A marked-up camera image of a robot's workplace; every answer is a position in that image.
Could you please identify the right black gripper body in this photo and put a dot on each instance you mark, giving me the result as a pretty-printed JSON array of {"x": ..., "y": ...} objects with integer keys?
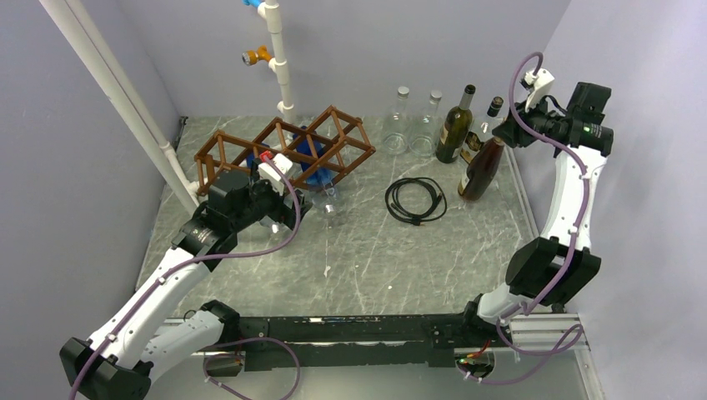
[{"x": 536, "y": 120}]

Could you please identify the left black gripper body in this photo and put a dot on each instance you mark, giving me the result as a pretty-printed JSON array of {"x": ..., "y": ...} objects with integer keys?
[{"x": 267, "y": 201}]

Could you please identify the clear bottle black cap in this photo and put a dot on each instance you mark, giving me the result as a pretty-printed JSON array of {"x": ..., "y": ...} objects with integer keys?
[{"x": 481, "y": 130}]

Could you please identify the dark bottle gold foil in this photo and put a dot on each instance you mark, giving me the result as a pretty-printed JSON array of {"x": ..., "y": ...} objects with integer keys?
[{"x": 481, "y": 170}]

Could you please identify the olive green bottle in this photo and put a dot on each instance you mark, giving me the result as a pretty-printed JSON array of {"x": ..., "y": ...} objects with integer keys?
[{"x": 455, "y": 128}]

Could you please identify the clear glass bottle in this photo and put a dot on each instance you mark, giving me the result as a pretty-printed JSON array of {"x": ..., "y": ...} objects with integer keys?
[
  {"x": 394, "y": 139},
  {"x": 424, "y": 125}
]

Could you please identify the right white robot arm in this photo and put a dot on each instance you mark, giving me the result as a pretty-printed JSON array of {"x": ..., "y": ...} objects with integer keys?
[{"x": 551, "y": 269}]

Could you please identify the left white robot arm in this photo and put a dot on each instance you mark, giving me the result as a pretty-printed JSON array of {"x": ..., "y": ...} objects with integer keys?
[{"x": 126, "y": 355}]

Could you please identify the brown wooden wine rack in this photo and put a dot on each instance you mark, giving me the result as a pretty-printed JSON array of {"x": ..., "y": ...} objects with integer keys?
[{"x": 335, "y": 141}]

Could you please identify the orange pipe fitting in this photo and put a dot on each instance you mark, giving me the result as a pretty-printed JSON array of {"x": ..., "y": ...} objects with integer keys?
[{"x": 252, "y": 57}]

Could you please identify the white pvc pipe stand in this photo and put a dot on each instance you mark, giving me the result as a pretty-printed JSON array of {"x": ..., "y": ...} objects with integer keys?
[{"x": 269, "y": 11}]

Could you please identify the white diagonal pole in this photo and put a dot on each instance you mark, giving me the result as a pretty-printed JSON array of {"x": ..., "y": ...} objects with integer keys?
[{"x": 76, "y": 25}]

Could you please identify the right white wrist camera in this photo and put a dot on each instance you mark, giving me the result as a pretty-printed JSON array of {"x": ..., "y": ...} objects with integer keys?
[{"x": 538, "y": 84}]

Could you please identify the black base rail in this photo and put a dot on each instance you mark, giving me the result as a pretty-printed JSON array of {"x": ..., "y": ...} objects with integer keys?
[{"x": 434, "y": 340}]

